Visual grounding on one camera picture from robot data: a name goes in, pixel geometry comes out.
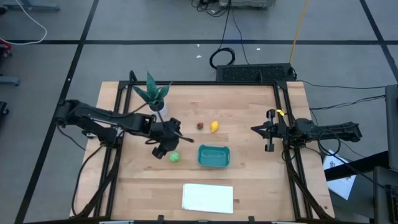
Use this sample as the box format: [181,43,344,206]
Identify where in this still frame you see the thin black floor cable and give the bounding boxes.
[230,7,250,65]

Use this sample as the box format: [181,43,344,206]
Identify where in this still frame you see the teal plastic tupperware container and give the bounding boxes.
[197,144,231,169]

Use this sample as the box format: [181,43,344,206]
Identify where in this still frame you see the black bar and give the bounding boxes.
[325,151,389,182]

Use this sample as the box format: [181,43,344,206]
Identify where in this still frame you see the green snake plant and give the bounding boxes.
[132,71,173,108]

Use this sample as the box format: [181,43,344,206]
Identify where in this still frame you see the grey cabinet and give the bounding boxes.
[384,84,398,172]

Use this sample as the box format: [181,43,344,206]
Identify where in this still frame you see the yellow hanging cable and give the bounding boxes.
[289,0,310,64]

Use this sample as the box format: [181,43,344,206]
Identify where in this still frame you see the grey furniture foot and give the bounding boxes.
[0,75,21,87]

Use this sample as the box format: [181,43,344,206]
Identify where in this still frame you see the black perforated computer case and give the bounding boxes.
[215,63,297,83]

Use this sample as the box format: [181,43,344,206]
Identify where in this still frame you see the white floor cable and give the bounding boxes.
[0,0,48,46]

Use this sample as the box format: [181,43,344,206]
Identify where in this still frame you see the red object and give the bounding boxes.
[0,37,13,57]

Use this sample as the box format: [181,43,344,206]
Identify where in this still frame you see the black metal table frame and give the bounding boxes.
[73,80,335,220]

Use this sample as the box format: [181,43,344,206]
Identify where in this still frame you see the white plant pot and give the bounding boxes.
[148,101,169,118]

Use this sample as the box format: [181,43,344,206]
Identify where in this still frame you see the black coiled cable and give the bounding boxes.
[209,0,236,70]

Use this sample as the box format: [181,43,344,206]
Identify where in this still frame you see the grey device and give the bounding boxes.
[218,0,277,9]

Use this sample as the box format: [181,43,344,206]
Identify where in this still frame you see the grey desk foot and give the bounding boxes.
[2,0,61,12]

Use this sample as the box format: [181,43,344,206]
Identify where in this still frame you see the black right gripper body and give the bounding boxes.
[265,108,293,152]

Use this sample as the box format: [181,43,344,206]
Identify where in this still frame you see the grey box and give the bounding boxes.
[373,166,398,224]

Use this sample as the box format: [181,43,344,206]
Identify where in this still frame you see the white printed paper sheet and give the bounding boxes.
[323,149,357,200]

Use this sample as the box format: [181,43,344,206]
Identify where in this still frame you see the black cable tangle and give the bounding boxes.
[190,0,231,18]

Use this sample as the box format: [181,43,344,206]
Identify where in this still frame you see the white folded cloth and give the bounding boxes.
[181,183,234,215]

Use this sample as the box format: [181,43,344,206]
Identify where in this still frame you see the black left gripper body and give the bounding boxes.
[152,117,183,160]

